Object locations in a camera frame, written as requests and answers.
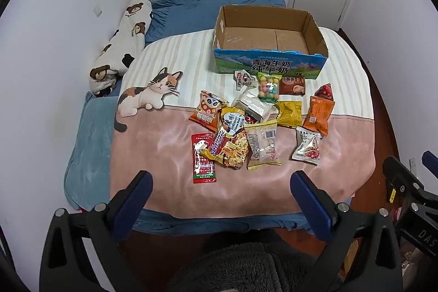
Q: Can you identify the white translucent snack packet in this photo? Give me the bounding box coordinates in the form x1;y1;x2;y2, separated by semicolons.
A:
233;90;278;123

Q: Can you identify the small white snack packet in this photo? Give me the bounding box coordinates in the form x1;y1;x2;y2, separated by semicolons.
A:
234;69;258;89

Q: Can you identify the orange panda snack packet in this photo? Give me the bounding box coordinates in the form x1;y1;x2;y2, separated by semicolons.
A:
189;90;229;132

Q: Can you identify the cardboard box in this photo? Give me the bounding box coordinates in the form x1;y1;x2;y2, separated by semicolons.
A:
211;5;329;80

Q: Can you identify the yellow instant noodle packet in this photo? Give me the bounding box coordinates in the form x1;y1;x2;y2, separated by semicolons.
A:
200;126;250;171

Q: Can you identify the bear print bolster pillow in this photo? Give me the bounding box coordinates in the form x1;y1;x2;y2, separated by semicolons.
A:
90;0;153;96

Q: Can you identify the yellow round-label noodle packet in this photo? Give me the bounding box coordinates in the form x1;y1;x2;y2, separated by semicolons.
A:
219;106;255;135

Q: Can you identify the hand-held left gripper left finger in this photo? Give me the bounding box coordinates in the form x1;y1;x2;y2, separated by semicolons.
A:
41;170;154;292

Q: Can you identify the cat print pink blanket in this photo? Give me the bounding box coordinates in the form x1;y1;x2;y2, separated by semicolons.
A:
109;26;375;219

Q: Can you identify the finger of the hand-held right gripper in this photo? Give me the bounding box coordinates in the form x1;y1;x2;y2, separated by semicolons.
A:
422;151;438;176
382;157;425;203

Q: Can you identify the grey fleece clothing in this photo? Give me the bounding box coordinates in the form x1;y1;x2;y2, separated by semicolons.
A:
168;230;343;292

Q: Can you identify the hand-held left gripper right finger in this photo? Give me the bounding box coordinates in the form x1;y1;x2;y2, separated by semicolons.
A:
290;170;403;292

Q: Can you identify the teal plush blanket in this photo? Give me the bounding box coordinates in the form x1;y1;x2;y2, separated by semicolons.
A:
64;92;120;210

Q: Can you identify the colourful candy bag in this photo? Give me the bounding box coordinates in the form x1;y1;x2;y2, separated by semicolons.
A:
257;72;282;103

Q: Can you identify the white nut packet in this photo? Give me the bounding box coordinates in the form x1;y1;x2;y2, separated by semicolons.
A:
292;127;322;165

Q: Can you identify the clear cracker packet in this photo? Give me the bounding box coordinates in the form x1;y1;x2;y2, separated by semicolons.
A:
244;119;282;171

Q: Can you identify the brown pastry packet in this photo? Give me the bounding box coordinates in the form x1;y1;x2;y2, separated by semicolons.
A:
280;76;306;97

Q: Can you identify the red triangular snack packet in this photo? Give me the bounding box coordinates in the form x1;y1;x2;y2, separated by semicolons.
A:
314;83;334;101

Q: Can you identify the red flat sachet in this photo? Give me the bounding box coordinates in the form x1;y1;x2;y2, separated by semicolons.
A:
191;133;217;184

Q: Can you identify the gold snack packet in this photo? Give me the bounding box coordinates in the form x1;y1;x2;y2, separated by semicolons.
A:
275;101;303;128

